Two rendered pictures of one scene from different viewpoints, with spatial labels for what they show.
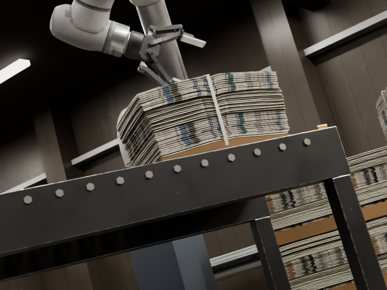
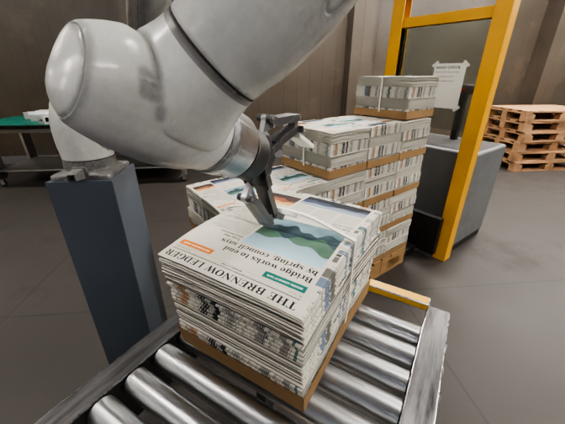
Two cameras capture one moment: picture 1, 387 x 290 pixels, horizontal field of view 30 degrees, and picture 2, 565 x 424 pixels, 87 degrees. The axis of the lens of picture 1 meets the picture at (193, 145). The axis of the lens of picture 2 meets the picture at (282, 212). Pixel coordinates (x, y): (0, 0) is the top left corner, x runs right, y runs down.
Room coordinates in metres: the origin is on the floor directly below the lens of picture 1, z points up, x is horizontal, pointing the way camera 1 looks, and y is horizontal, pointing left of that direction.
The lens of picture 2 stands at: (1.51, 0.30, 1.31)
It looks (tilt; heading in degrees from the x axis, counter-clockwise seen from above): 25 degrees down; 322
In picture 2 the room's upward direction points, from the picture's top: straight up
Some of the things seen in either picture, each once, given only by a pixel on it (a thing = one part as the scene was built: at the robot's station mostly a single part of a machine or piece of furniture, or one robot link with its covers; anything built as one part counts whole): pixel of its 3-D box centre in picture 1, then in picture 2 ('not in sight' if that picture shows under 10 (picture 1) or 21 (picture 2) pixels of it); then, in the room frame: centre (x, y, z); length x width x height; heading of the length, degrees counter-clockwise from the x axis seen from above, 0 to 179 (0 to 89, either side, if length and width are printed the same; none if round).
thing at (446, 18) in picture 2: not in sight; (446, 18); (2.62, -1.90, 1.62); 0.75 x 0.06 x 0.06; 179
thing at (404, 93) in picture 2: not in sight; (382, 178); (2.63, -1.47, 0.65); 0.39 x 0.30 x 1.29; 179
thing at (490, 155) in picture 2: not in sight; (435, 187); (2.62, -2.27, 0.40); 0.70 x 0.55 x 0.80; 179
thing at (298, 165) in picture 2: not in sight; (322, 161); (2.64, -0.88, 0.86); 0.38 x 0.29 x 0.04; 0
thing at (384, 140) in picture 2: not in sight; (359, 140); (2.64, -1.17, 0.95); 0.38 x 0.29 x 0.23; 179
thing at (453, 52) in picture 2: not in sight; (435, 77); (2.62, -1.92, 1.28); 0.57 x 0.01 x 0.65; 179
